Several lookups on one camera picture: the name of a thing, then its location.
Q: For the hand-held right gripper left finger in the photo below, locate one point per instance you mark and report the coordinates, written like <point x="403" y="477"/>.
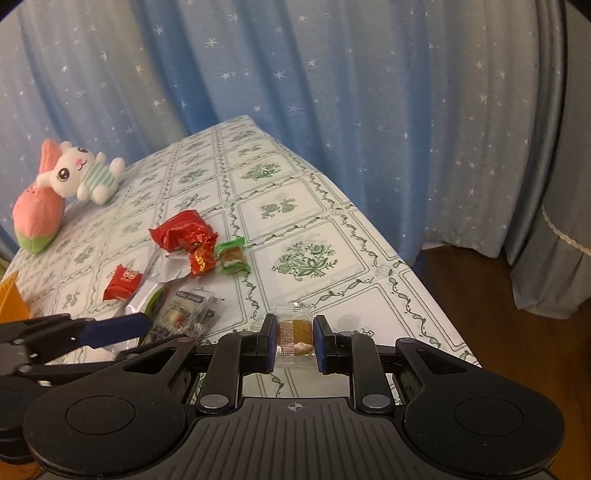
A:
<point x="273" y="344"/>

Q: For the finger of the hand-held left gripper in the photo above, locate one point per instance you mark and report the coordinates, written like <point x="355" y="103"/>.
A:
<point x="117" y="328"/>

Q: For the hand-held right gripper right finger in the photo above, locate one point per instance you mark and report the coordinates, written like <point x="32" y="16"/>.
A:
<point x="318" y="344"/>

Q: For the clear amber candy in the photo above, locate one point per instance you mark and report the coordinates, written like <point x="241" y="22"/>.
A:
<point x="295" y="333"/>

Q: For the red square snack packet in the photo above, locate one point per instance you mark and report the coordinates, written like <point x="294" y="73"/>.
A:
<point x="121" y="281"/>

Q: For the clear packet with dark pieces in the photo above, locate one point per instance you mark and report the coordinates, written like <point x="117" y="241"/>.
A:
<point x="185" y="314"/>

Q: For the white silver snack packet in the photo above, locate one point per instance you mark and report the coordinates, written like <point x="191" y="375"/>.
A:
<point x="161" y="271"/>

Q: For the green candy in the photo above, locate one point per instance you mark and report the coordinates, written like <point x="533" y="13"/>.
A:
<point x="230" y="256"/>

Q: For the small red gold-print candy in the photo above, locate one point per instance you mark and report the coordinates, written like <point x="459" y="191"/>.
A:
<point x="202" y="261"/>

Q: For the orange plastic basket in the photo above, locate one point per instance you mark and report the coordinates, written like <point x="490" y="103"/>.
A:
<point x="11" y="300"/>

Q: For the large red foil snack bag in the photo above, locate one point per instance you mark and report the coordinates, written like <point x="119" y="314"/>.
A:
<point x="178" y="230"/>

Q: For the white rabbit pink peach plush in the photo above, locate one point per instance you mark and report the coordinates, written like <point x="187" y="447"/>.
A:
<point x="69" y="175"/>

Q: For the blue star-print curtain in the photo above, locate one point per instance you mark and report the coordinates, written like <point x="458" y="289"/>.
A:
<point x="323" y="92"/>

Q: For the grey lace-trimmed curtain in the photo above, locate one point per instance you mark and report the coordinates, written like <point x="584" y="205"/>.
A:
<point x="563" y="258"/>

